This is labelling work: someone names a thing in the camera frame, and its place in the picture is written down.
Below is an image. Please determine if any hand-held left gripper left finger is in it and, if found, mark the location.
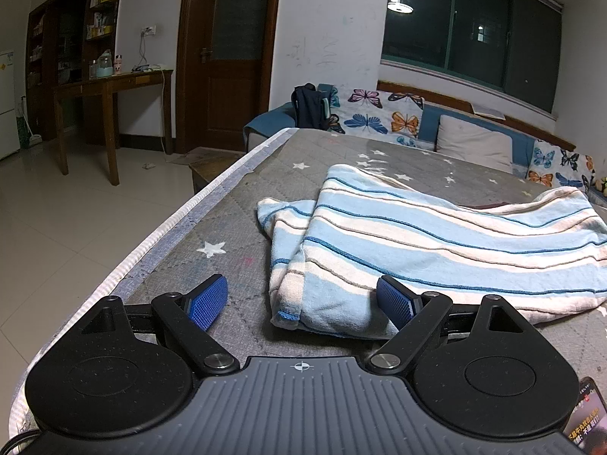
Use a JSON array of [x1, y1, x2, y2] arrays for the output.
[[80, 273, 241, 375]]

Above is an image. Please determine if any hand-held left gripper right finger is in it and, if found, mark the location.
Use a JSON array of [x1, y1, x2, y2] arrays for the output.
[[371, 275, 533, 374]]

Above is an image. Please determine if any blue white striped towel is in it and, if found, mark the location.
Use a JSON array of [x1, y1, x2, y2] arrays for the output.
[[256, 163, 607, 335]]

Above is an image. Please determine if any grey star-printed bed mattress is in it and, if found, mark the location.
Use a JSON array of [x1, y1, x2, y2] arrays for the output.
[[9, 128, 607, 455]]

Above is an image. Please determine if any brown wooden bench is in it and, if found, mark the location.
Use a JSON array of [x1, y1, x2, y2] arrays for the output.
[[189, 157, 245, 195]]

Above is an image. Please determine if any brown doormat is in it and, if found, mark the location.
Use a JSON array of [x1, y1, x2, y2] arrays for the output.
[[167, 148, 247, 166]]

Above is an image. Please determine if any beige pillow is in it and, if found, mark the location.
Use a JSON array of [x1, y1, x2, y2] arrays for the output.
[[435, 115, 515, 174]]

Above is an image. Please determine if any blue sofa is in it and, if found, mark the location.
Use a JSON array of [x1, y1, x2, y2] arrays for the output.
[[244, 83, 607, 200]]

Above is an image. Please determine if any butterfly print pillow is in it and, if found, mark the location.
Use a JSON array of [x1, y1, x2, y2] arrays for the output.
[[329, 86, 425, 147]]

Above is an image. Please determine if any small butterfly-printed sofa cover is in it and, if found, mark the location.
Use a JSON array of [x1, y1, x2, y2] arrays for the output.
[[527, 140, 596, 195]]

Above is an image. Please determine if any dark backpack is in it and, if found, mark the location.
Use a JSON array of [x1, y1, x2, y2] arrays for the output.
[[291, 84, 333, 131]]

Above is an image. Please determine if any smartphone with lit screen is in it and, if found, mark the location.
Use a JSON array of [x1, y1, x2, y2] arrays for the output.
[[564, 377, 607, 455]]

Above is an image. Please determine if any brown wooden door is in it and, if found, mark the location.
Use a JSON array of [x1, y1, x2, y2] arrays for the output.
[[176, 0, 284, 155]]

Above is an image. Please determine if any white mop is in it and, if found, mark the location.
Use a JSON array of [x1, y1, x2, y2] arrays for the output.
[[21, 97, 43, 147]]

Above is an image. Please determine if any brown wooden desk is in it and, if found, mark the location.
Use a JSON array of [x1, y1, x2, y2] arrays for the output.
[[52, 69, 175, 185]]

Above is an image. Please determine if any green-framed window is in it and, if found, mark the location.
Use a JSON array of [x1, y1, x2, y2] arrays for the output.
[[382, 0, 565, 115]]

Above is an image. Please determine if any white refrigerator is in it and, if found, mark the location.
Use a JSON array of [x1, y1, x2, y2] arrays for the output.
[[0, 49, 22, 161]]

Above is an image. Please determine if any dark wooden bookshelf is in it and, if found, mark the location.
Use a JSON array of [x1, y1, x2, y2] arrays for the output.
[[26, 0, 126, 140]]

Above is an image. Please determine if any white power cable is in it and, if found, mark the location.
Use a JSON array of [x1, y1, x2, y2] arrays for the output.
[[160, 70, 174, 155]]

